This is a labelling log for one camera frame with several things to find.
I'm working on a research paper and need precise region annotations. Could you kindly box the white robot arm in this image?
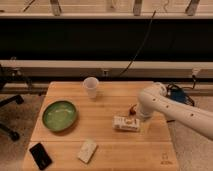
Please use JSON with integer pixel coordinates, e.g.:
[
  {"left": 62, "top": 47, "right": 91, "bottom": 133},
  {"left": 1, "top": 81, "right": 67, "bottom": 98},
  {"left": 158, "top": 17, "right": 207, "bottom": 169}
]
[{"left": 136, "top": 82, "right": 213, "bottom": 140}]

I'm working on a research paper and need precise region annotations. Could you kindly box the green ceramic bowl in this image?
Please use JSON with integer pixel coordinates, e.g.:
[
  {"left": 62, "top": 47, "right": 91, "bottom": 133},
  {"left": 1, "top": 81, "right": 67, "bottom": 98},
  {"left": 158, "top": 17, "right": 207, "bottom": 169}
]
[{"left": 42, "top": 100, "right": 78, "bottom": 132}]

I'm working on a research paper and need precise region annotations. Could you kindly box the white plastic cup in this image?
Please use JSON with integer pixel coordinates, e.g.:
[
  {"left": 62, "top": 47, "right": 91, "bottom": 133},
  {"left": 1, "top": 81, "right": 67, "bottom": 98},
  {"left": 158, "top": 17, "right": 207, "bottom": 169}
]
[{"left": 83, "top": 77, "right": 99, "bottom": 99}]

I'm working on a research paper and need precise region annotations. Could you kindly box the brown sausage-shaped object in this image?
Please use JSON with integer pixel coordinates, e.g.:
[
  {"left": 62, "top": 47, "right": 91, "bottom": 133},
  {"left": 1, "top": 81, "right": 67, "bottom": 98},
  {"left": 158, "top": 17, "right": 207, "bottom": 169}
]
[{"left": 129, "top": 104, "right": 137, "bottom": 116}]

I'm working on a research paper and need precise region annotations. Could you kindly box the black smartphone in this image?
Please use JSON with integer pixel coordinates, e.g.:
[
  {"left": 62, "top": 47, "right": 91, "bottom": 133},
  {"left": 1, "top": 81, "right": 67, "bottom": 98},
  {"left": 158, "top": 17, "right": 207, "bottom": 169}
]
[{"left": 29, "top": 143, "right": 52, "bottom": 170}]

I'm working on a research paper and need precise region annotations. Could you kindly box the black office chair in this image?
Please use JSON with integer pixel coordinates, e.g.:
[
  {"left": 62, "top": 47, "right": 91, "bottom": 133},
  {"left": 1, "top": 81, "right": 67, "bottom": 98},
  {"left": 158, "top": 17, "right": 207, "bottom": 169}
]
[{"left": 0, "top": 64, "right": 24, "bottom": 141}]

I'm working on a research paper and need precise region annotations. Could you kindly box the black hanging cable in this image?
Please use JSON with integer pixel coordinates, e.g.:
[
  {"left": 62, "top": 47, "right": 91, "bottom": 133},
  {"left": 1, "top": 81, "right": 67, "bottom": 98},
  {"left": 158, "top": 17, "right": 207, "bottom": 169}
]
[{"left": 118, "top": 9, "right": 157, "bottom": 77}]

